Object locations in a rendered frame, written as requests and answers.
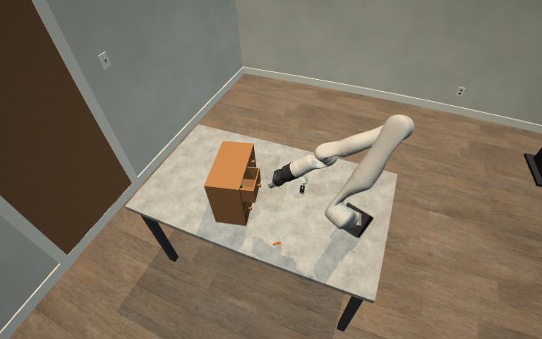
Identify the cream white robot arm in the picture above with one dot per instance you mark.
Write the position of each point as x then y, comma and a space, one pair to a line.
382, 141

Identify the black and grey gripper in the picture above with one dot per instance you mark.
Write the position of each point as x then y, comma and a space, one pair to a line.
288, 173

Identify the brown chest of drawers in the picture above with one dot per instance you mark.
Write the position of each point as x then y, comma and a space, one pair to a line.
224, 181

